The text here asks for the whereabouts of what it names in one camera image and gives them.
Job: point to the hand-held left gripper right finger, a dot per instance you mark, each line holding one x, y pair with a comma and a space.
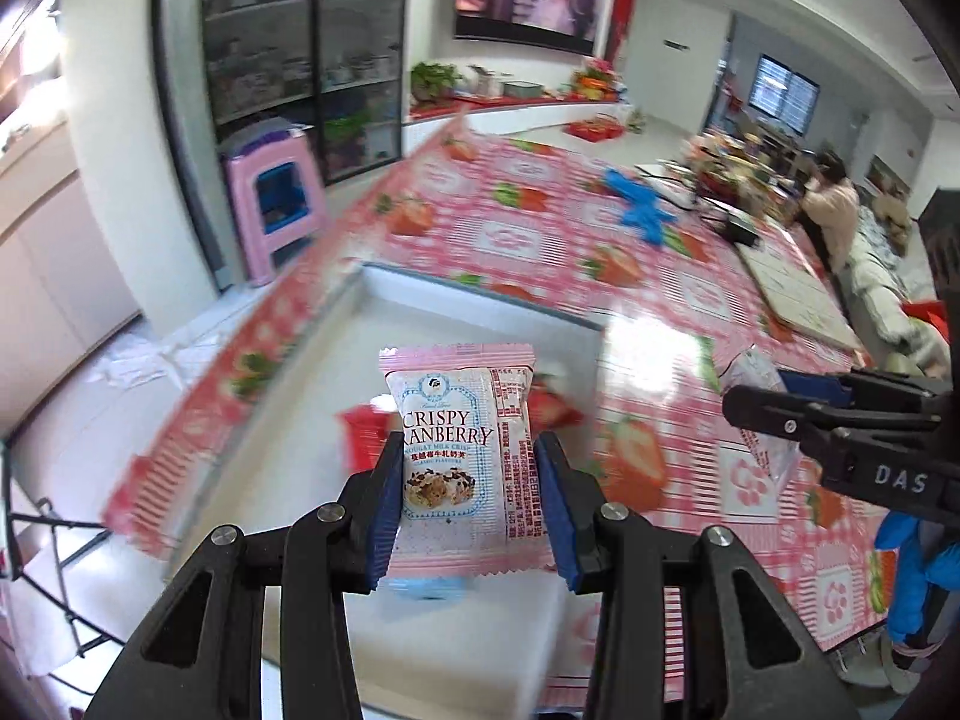
555, 510

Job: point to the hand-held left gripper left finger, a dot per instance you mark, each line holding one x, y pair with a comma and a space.
386, 510

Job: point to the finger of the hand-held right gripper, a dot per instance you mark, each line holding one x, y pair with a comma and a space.
825, 388
787, 420

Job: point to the white pink snack packet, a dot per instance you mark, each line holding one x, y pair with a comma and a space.
769, 457
457, 397

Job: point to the red snack packet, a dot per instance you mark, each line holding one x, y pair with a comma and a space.
364, 431
562, 405

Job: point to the grey box with white inside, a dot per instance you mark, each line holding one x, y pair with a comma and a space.
450, 315

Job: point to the person's right hand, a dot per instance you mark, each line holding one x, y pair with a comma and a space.
911, 570

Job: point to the white folded board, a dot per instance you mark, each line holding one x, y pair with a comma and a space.
802, 300

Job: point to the grey sofa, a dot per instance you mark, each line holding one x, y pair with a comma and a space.
877, 300

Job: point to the strawberry print pink tablecloth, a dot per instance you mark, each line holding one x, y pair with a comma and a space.
675, 292

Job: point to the black power adapter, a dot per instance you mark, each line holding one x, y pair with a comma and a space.
741, 231

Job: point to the pair of blue rubber gloves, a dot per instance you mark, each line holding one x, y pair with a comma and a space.
637, 202

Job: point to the crumpled white paper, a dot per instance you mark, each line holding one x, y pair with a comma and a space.
135, 360

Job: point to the dark framed window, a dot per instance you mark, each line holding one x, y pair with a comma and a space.
780, 90

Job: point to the red gift box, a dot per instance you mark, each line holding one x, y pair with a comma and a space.
596, 131

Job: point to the pink plastic stool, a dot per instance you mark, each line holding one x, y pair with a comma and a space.
240, 195

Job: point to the potted pink flowers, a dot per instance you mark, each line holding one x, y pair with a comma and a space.
596, 79

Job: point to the green potted plant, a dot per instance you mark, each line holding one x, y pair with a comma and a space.
435, 79

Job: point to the glass door cabinet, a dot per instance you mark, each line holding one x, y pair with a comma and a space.
262, 30

